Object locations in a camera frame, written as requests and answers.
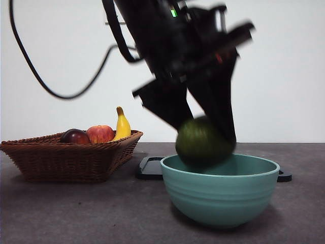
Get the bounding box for teal ceramic bowl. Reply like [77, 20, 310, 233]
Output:
[159, 154, 281, 229]

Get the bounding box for thin black cable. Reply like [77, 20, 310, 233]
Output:
[9, 0, 138, 100]

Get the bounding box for black rectangular tray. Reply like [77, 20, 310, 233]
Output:
[135, 156, 293, 182]

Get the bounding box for thick black cable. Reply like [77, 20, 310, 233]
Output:
[101, 0, 143, 64]

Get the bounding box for red yellow apple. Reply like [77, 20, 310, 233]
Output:
[85, 124, 115, 145]

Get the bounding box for dark red plum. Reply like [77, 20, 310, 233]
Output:
[60, 128, 91, 144]

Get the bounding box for brown wicker basket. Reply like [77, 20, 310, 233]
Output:
[0, 130, 144, 184]

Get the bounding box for yellow banana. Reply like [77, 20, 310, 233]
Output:
[111, 106, 132, 142]

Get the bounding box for green avocado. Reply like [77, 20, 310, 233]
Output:
[175, 116, 236, 168]

